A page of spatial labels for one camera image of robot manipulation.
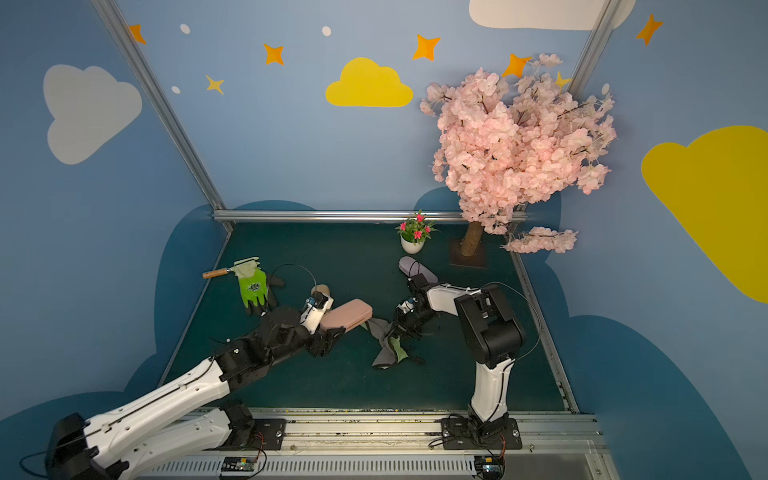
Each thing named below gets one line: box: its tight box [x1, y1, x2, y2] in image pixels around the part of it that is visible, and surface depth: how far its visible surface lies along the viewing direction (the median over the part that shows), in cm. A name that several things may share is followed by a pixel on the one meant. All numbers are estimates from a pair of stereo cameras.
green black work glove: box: [231, 257, 286, 315], surface depth 104 cm
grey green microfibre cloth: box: [360, 319, 409, 369], surface depth 84 cm
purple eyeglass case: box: [398, 256, 439, 284], surface depth 110 cm
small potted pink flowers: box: [395, 209, 441, 255], surface depth 107 cm
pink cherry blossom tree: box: [421, 54, 617, 257], surface depth 72 cm
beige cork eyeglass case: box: [310, 284, 331, 296], surface depth 103 cm
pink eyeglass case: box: [320, 298, 373, 332], surface depth 84 cm
